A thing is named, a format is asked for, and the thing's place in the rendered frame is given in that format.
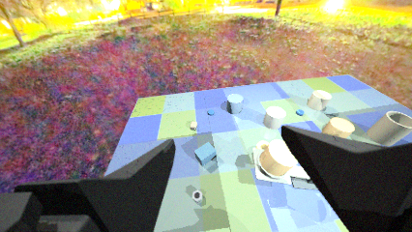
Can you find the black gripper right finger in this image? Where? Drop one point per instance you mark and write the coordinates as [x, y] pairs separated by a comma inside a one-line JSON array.
[[368, 186]]

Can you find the beige rounded pebble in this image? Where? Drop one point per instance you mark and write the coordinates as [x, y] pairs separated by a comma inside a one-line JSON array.
[[193, 125]]

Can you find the light blue block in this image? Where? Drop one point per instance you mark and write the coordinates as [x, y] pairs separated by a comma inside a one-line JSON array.
[[205, 153]]

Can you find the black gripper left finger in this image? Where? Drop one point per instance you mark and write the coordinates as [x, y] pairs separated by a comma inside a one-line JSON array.
[[126, 200]]

